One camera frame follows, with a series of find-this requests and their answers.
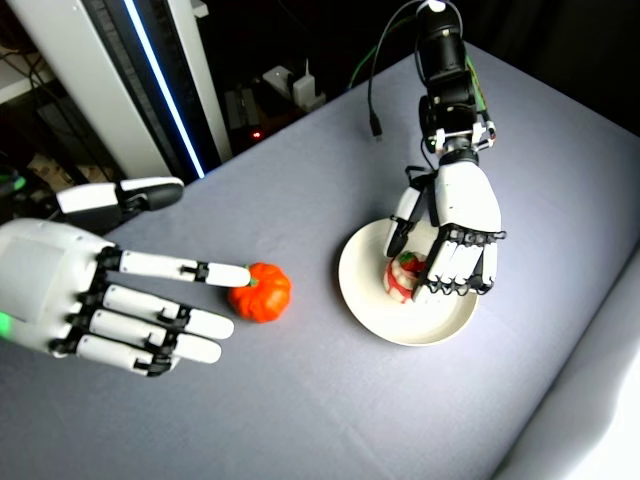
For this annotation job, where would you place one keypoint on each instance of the cream round plate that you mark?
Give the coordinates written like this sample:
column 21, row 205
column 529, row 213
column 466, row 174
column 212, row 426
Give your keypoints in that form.
column 400, row 325

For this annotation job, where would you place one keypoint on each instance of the orange toy pumpkin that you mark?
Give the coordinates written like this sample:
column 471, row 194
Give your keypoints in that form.
column 265, row 295

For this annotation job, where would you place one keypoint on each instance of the toy strawberry cream cake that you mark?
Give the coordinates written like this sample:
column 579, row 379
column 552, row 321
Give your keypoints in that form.
column 400, row 282

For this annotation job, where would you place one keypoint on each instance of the white column with light strip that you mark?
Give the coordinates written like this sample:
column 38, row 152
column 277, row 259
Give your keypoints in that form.
column 90, row 75

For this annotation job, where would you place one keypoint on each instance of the small white box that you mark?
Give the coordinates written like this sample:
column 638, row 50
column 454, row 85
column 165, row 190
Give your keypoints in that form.
column 277, row 80

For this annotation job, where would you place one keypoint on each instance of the white power adapter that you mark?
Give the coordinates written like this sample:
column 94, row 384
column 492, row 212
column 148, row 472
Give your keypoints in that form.
column 307, row 92

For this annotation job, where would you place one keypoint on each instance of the black electronic device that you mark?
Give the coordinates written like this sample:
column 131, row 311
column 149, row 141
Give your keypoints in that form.
column 242, row 107

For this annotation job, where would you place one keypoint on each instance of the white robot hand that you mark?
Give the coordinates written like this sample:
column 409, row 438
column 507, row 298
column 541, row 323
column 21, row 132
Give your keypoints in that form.
column 465, row 200
column 45, row 285

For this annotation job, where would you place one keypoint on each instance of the grey table cloth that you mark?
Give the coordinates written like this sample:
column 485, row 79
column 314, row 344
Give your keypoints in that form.
column 320, row 400

